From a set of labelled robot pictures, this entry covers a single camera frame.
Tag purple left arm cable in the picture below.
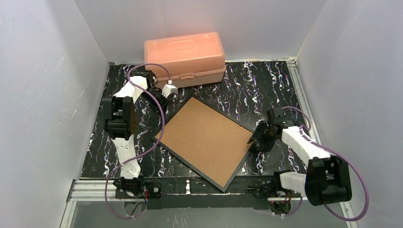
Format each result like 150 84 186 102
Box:
104 63 172 220

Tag pink plastic storage box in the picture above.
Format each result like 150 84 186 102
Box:
144 32 226 88

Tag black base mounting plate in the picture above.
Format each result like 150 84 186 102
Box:
113 175 300 213

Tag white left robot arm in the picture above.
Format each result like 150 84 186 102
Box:
102 70 178 180

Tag black picture frame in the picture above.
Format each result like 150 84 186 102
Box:
151 95 256 193

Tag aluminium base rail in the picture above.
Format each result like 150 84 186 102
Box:
60 177 357 228

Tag brown cardboard backing board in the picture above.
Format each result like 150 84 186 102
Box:
154 97 253 188

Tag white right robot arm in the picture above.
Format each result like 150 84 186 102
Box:
248 108 352 206

